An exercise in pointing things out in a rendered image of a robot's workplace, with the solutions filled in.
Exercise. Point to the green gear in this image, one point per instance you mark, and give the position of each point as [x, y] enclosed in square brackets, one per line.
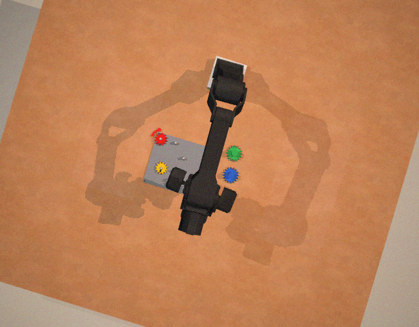
[234, 153]

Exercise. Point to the yellow gear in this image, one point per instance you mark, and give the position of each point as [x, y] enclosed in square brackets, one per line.
[161, 165]

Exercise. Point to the blue gear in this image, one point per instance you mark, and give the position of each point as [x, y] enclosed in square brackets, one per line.
[230, 175]

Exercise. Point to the red gear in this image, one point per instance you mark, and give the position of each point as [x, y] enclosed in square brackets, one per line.
[160, 141]

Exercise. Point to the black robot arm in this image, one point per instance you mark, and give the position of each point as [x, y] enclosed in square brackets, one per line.
[201, 198]

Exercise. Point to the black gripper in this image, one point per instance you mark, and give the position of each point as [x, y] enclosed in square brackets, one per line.
[175, 181]

